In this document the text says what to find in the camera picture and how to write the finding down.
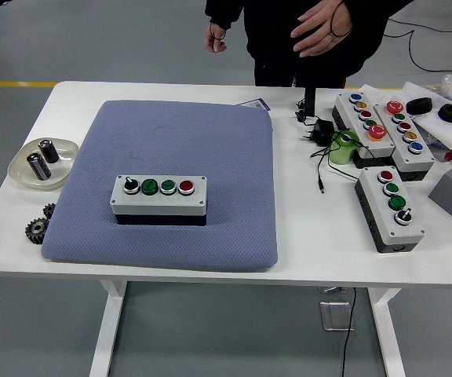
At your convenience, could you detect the person's right hand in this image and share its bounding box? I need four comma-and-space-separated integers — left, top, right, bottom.
203, 22, 228, 54

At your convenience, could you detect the person's left hand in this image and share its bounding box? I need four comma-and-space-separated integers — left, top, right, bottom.
290, 0, 355, 59

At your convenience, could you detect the grey four-button control box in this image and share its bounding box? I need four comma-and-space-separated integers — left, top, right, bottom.
109, 174, 208, 227
353, 164, 426, 254

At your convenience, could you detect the grey five-button box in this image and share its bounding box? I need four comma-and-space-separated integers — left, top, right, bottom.
330, 92, 396, 169
373, 100, 436, 182

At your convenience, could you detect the person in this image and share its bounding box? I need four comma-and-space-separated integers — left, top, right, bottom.
204, 0, 414, 88

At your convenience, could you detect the black upright device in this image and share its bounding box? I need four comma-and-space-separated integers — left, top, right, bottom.
303, 86, 317, 118

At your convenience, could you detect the small white paper sheet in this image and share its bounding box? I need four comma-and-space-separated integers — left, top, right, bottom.
359, 83, 403, 103

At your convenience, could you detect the purple white card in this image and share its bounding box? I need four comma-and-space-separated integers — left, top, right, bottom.
235, 97, 271, 112

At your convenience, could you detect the black power adapter plug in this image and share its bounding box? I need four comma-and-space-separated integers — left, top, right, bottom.
299, 119, 335, 148

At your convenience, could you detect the blue-grey padded mat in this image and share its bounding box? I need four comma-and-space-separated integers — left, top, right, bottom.
40, 100, 279, 273

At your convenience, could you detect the green plastic object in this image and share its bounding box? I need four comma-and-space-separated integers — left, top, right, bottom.
327, 129, 363, 166

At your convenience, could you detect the dark cylindrical battery cell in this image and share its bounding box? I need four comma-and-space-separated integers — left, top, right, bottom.
38, 138, 61, 164
26, 152, 53, 181

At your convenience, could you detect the large white paper sheet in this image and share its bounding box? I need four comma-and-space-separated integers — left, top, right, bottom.
400, 81, 452, 150

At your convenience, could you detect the white shallow dish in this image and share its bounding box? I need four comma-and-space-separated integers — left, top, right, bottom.
7, 137, 80, 192

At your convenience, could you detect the large dark metal gear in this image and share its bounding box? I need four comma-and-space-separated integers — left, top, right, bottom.
24, 218, 50, 245

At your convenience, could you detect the white table leg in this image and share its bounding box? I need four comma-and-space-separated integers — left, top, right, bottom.
368, 288, 406, 377
88, 279, 128, 377

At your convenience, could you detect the black device cable bundle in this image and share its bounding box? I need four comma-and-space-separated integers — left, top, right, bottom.
294, 100, 317, 126

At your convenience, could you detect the black floor cable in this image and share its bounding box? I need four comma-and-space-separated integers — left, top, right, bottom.
382, 17, 452, 82

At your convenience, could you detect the black adapter cord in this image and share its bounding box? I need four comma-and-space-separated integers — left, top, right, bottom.
309, 133, 363, 195

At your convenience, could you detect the metal floor bracket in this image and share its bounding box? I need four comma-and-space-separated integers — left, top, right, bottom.
318, 286, 355, 332

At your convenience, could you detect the black cable under table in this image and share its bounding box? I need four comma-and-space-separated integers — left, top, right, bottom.
341, 289, 357, 377

